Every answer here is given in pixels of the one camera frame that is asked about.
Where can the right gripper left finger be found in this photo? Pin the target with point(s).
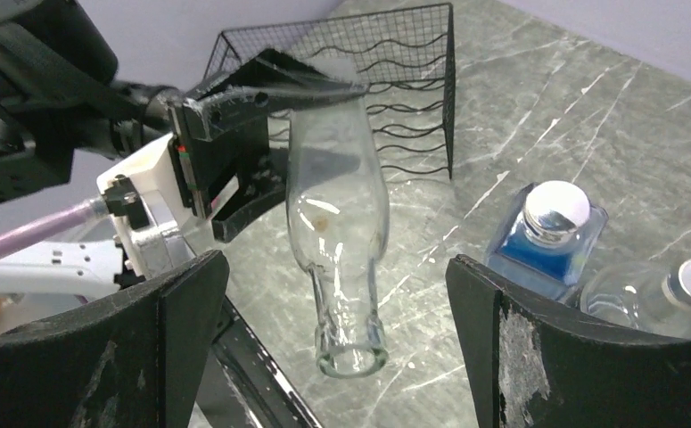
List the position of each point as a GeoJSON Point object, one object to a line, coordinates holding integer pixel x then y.
{"type": "Point", "coordinates": [132, 359]}

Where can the small clear glass bottle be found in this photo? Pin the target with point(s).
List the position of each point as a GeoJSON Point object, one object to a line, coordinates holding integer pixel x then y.
{"type": "Point", "coordinates": [338, 218]}

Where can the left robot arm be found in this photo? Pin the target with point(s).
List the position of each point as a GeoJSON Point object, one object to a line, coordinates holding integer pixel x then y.
{"type": "Point", "coordinates": [59, 94]}

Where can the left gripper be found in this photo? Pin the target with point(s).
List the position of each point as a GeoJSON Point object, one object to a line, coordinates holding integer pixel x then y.
{"type": "Point", "coordinates": [220, 136]}

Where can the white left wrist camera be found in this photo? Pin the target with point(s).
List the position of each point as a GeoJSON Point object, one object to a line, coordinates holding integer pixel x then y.
{"type": "Point", "coordinates": [158, 233]}

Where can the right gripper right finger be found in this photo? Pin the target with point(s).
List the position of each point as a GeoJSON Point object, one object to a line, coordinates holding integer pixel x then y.
{"type": "Point", "coordinates": [533, 362]}

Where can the black wire wine rack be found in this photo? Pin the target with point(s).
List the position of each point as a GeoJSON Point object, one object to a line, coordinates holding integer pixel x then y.
{"type": "Point", "coordinates": [406, 55]}

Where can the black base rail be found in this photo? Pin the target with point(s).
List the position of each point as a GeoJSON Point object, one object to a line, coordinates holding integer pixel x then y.
{"type": "Point", "coordinates": [243, 386]}

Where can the round clear flask silver cap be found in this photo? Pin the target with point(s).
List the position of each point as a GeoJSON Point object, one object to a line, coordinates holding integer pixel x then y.
{"type": "Point", "coordinates": [644, 296]}

